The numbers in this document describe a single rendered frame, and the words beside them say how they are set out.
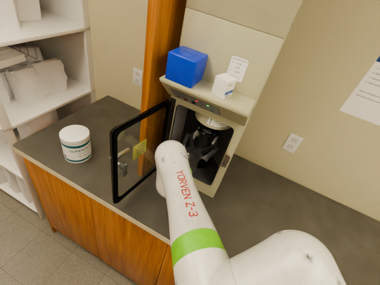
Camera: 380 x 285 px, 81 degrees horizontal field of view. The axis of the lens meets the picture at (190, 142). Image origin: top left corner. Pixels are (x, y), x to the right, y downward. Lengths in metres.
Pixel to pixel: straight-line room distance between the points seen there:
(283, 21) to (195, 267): 0.65
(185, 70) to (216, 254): 0.52
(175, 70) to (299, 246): 0.58
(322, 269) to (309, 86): 0.93
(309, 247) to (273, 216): 0.82
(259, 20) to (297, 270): 0.62
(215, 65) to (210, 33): 0.10
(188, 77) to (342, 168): 1.02
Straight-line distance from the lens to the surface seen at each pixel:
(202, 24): 0.80
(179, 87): 0.75
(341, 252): 1.35
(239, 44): 0.77
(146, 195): 1.11
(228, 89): 0.73
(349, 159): 1.42
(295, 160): 1.43
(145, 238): 1.20
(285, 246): 0.43
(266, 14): 0.75
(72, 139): 1.16
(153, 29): 0.78
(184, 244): 0.49
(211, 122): 0.92
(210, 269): 0.46
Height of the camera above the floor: 1.84
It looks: 40 degrees down
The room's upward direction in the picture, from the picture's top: 15 degrees clockwise
